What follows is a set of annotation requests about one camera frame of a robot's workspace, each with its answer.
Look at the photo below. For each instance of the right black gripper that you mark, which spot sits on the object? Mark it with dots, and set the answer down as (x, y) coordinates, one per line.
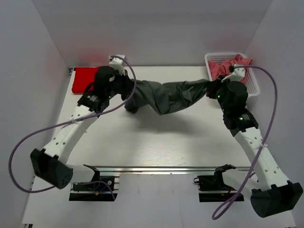
(213, 85)

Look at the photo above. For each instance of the aluminium table rail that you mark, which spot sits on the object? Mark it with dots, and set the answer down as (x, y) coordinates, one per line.
(116, 170)

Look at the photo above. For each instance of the folded red t-shirt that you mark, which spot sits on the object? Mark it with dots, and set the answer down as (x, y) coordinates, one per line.
(83, 77)

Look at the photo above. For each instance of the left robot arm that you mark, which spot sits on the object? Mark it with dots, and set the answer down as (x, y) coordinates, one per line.
(50, 162)

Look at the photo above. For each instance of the white plastic basket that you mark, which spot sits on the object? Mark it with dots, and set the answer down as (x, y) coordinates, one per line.
(251, 83)

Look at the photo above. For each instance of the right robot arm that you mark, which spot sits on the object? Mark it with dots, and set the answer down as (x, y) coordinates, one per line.
(272, 192)

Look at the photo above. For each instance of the dark grey t-shirt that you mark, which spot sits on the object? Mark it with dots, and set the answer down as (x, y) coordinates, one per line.
(167, 98)

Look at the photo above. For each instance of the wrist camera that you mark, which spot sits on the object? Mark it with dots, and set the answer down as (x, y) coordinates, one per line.
(117, 64)
(238, 72)

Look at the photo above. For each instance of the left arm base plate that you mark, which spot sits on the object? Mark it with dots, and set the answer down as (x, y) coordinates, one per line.
(105, 191)

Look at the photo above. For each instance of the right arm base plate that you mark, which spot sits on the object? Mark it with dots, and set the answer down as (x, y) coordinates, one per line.
(210, 191)

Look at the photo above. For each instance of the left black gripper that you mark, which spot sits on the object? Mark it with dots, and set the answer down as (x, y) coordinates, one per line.
(128, 84)

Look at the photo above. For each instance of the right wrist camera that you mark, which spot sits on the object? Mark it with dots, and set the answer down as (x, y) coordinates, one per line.
(238, 72)

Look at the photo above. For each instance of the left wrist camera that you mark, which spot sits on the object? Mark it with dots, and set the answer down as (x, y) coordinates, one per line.
(117, 64)

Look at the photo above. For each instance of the crumpled pink t-shirt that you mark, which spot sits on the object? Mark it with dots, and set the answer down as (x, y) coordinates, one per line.
(218, 64)

